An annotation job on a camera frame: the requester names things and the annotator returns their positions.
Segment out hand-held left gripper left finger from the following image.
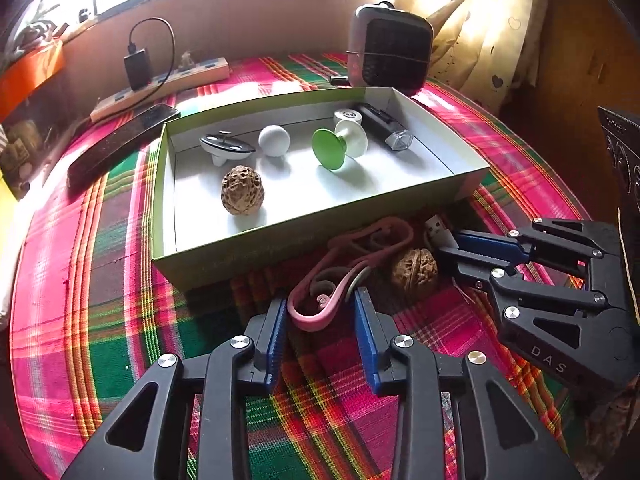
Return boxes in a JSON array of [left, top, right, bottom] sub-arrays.
[[62, 299, 289, 480]]

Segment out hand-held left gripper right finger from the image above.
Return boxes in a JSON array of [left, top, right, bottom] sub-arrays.
[[354, 288, 583, 480]]

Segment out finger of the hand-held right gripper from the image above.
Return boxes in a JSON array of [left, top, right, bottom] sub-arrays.
[[456, 217, 624, 287], [442, 249, 614, 392]]

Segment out pink ear hook earphone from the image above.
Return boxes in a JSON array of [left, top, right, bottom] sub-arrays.
[[327, 216, 415, 267], [287, 260, 373, 334]]

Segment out white usb cable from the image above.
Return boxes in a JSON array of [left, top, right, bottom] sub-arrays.
[[425, 215, 457, 249]]

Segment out green and white cardboard box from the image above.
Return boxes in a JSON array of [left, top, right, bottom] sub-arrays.
[[151, 86, 491, 291]]

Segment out black bike light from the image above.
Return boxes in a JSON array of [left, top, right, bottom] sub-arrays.
[[356, 102, 414, 152]]

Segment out large brown walnut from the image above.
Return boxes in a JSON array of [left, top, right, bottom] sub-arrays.
[[221, 167, 265, 216]]

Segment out green and white suction holder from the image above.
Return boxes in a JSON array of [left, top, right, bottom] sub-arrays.
[[311, 119, 370, 171]]

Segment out black oval gadget white buttons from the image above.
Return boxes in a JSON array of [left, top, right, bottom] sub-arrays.
[[200, 130, 257, 167]]

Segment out small brown walnut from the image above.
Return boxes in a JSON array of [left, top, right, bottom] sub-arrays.
[[391, 248, 439, 302]]

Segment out white round cap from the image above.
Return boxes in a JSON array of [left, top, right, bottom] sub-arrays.
[[333, 107, 364, 127]]

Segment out pink green plaid tablecloth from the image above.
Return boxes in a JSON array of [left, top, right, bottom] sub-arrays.
[[10, 52, 601, 480]]

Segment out cream heart print curtain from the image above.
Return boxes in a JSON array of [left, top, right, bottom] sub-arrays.
[[390, 0, 547, 112]]

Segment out white ball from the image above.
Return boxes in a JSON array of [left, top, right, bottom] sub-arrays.
[[258, 125, 291, 157]]

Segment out small fan heater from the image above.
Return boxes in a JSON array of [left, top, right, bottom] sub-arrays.
[[346, 2, 434, 97]]

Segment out black smartphone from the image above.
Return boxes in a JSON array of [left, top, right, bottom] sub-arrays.
[[67, 104, 181, 189]]

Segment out white power strip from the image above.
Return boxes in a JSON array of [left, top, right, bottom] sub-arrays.
[[90, 57, 230, 122]]

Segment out black charger adapter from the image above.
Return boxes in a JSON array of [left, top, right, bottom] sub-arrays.
[[124, 50, 152, 91]]

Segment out orange plastic tray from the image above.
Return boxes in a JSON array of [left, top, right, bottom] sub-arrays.
[[0, 42, 66, 122]]

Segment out black charging cable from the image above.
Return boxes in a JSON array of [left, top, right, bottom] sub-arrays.
[[128, 17, 176, 107]]

